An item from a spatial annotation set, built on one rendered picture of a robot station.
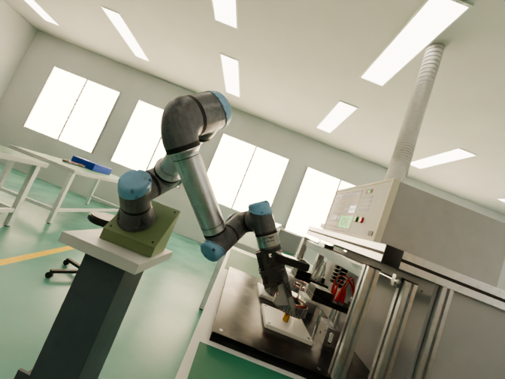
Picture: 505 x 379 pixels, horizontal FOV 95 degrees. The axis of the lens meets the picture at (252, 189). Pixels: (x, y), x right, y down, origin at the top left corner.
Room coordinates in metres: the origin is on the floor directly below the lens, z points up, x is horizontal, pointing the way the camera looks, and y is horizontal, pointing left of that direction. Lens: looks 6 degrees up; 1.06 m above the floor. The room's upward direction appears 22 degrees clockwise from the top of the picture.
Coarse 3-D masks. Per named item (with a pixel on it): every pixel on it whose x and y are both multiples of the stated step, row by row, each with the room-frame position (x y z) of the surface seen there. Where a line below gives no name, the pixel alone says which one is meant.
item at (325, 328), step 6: (324, 318) 0.81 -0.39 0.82; (324, 324) 0.77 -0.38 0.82; (330, 324) 0.78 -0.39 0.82; (318, 330) 0.80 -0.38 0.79; (324, 330) 0.76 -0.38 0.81; (330, 330) 0.74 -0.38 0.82; (336, 330) 0.75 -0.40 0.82; (318, 336) 0.79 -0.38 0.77; (324, 336) 0.75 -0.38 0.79; (336, 336) 0.74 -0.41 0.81; (324, 342) 0.74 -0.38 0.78; (336, 342) 0.74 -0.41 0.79
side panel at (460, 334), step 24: (432, 312) 0.57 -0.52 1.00; (456, 312) 0.58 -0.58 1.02; (480, 312) 0.58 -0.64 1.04; (504, 312) 0.58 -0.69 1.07; (432, 336) 0.56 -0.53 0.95; (456, 336) 0.58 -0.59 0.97; (480, 336) 0.58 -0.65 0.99; (504, 336) 0.58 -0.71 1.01; (432, 360) 0.56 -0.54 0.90; (456, 360) 0.58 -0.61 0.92; (480, 360) 0.58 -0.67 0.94; (504, 360) 0.58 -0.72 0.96
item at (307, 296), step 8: (312, 288) 0.77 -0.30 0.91; (320, 288) 0.77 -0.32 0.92; (304, 296) 0.76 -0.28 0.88; (312, 296) 0.75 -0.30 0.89; (320, 296) 0.75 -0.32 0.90; (328, 296) 0.75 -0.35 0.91; (328, 304) 0.75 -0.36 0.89; (336, 304) 0.75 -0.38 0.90; (344, 304) 0.79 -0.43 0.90; (336, 312) 0.78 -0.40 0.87; (344, 312) 0.75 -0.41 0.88; (328, 320) 0.80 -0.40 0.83; (336, 320) 0.76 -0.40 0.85
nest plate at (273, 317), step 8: (264, 304) 0.85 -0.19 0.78; (264, 312) 0.78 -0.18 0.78; (272, 312) 0.81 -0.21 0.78; (280, 312) 0.84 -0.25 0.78; (264, 320) 0.74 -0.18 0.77; (272, 320) 0.74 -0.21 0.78; (280, 320) 0.77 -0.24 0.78; (296, 320) 0.82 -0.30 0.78; (272, 328) 0.71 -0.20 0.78; (280, 328) 0.71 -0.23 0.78; (288, 328) 0.73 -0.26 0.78; (296, 328) 0.76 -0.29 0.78; (304, 328) 0.78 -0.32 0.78; (288, 336) 0.71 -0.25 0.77; (296, 336) 0.71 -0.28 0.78; (304, 336) 0.72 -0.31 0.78; (312, 344) 0.71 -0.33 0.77
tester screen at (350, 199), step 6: (360, 192) 0.86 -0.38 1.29; (336, 198) 1.08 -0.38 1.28; (342, 198) 1.01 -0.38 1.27; (348, 198) 0.95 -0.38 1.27; (354, 198) 0.89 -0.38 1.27; (336, 204) 1.05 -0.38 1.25; (342, 204) 0.99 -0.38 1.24; (348, 204) 0.93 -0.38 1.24; (354, 204) 0.87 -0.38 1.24; (336, 210) 1.03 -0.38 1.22; (342, 210) 0.96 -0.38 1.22; (330, 216) 1.07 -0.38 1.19; (342, 228) 0.91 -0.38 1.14
